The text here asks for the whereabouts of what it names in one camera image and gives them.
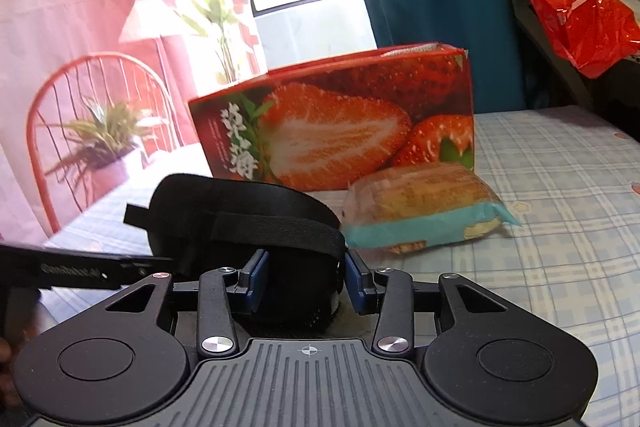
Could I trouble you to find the black eye mask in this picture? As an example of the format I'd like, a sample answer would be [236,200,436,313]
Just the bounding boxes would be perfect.
[124,173,347,327]

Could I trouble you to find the red plastic bag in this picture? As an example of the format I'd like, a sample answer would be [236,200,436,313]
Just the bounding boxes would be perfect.
[525,0,640,80]

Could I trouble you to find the bread packet with teal band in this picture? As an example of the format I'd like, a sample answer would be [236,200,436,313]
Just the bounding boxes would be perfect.
[341,164,522,256]

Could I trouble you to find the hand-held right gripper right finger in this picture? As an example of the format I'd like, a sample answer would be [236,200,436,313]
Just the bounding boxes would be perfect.
[344,251,512,354]

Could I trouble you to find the red strawberry print box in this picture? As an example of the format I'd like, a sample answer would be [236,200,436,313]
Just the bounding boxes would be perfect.
[188,42,476,194]

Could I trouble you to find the pink printed curtain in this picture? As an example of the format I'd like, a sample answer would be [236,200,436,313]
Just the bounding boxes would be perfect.
[0,0,272,244]

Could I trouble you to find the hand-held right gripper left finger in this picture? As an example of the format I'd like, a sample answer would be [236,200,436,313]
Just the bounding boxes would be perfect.
[102,248,271,356]

